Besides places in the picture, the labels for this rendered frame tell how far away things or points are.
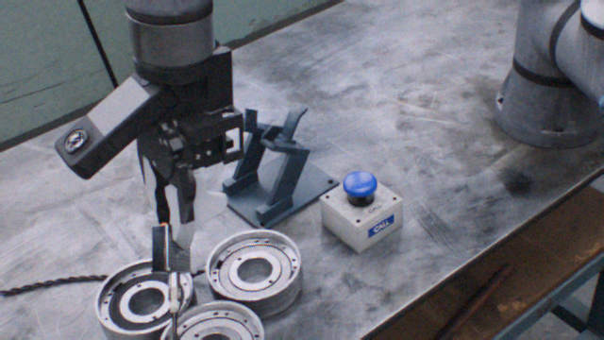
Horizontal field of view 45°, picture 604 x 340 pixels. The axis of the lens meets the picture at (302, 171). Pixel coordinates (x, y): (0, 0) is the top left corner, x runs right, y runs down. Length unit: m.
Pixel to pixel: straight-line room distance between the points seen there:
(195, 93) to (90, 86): 1.84
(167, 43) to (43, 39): 1.78
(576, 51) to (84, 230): 0.63
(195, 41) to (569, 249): 0.78
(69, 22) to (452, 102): 1.56
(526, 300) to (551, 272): 0.07
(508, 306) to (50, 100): 1.74
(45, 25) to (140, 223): 1.50
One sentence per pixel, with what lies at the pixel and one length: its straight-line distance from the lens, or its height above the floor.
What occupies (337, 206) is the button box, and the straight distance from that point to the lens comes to 0.85.
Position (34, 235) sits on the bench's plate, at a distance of 0.98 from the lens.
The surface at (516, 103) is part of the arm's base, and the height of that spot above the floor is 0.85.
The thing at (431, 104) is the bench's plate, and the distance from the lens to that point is 1.09.
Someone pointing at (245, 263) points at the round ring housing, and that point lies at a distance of 0.83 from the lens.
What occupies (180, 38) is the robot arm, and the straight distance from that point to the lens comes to 0.63.
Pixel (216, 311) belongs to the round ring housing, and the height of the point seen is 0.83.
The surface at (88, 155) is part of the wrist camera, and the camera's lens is 0.66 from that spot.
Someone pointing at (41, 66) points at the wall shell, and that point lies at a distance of 2.43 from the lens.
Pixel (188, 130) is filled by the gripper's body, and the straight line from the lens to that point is 0.67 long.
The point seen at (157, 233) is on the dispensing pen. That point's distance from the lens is 0.76.
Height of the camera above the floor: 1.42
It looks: 39 degrees down
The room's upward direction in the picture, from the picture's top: 6 degrees counter-clockwise
